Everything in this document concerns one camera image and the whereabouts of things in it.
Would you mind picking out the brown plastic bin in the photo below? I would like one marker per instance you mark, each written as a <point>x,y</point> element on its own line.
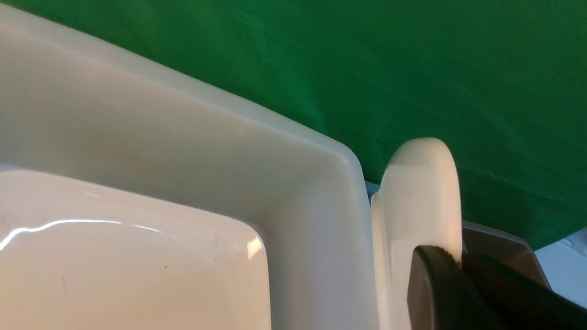
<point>506,248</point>

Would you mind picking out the green cloth backdrop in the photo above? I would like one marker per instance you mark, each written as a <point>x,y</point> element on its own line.
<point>502,82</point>

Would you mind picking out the white square rice plate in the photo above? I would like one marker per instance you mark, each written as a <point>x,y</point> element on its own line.
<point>418,204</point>

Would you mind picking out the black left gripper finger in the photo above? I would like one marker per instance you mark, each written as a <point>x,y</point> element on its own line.
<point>481,293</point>

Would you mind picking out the stack of white square plates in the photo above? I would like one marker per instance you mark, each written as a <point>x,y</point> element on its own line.
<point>79,256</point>

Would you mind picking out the large white plastic tub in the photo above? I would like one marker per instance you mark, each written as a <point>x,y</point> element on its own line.
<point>77,106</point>

